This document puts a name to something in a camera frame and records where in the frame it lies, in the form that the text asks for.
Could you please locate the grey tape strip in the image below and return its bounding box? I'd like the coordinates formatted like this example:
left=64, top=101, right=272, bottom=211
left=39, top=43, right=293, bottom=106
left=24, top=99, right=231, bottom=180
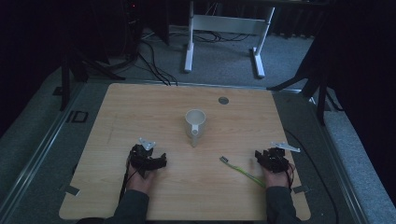
left=291, top=185, right=311, bottom=195
left=60, top=183, right=81, bottom=197

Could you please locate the long black cable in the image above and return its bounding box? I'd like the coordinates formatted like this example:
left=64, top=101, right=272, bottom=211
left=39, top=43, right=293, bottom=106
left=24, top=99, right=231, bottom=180
left=283, top=128, right=340, bottom=224

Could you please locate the bundle of dark cables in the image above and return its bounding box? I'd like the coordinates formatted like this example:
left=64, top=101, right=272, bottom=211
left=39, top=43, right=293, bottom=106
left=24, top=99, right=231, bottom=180
left=169, top=27, right=251, bottom=44

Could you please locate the hand-held gripper cable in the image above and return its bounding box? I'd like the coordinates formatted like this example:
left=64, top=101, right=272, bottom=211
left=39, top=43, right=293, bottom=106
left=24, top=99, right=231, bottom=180
left=118, top=160, right=138, bottom=203
left=286, top=161, right=296, bottom=190

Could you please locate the dark equipment cabinet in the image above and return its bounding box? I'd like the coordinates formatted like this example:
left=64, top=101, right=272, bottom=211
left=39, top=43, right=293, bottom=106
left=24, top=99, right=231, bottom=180
left=122, top=0, right=146, bottom=59

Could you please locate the right hand-held gripper cable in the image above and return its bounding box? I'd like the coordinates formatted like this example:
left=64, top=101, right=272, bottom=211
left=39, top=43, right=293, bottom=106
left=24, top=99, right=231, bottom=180
left=286, top=161, right=296, bottom=190

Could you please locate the person's right hand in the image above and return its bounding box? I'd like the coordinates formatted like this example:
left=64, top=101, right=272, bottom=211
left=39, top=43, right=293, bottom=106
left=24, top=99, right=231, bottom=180
left=261, top=161, right=295, bottom=189

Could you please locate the white desk frame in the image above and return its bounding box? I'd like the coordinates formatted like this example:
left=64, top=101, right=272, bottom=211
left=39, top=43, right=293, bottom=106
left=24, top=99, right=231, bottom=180
left=183, top=1, right=276, bottom=79

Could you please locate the aluminium floor rail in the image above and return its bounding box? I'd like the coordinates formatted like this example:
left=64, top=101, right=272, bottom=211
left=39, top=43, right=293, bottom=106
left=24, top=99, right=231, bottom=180
left=309, top=94, right=372, bottom=224
left=0, top=81, right=87, bottom=218

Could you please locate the green toothbrush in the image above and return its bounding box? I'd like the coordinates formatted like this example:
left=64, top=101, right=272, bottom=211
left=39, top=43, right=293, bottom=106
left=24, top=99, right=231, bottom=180
left=219, top=156, right=267, bottom=189

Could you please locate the left hand-held gripper cable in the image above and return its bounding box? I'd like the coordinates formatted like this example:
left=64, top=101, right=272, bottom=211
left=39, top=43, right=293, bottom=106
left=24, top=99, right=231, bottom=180
left=118, top=160, right=138, bottom=203

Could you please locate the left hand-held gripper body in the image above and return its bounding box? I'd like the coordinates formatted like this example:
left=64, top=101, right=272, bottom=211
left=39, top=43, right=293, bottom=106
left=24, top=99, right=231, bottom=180
left=128, top=136, right=161, bottom=179

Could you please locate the person's left hand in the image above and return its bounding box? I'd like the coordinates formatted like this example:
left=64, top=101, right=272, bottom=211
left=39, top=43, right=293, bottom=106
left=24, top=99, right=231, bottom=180
left=125, top=156, right=157, bottom=196

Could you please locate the white cup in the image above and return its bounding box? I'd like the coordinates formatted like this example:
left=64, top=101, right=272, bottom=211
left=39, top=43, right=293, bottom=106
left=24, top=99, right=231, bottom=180
left=184, top=108, right=207, bottom=148

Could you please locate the black tripod stand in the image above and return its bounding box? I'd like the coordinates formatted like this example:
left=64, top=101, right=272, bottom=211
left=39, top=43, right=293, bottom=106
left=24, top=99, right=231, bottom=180
left=53, top=46, right=126, bottom=112
left=266, top=62, right=345, bottom=127

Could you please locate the black floor cable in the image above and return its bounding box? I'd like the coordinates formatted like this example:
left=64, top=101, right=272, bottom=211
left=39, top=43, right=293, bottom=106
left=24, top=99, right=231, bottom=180
left=136, top=39, right=179, bottom=87

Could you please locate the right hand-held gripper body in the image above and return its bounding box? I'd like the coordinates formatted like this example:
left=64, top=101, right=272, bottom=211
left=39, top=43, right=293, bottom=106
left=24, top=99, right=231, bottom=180
left=262, top=141, right=302, bottom=175

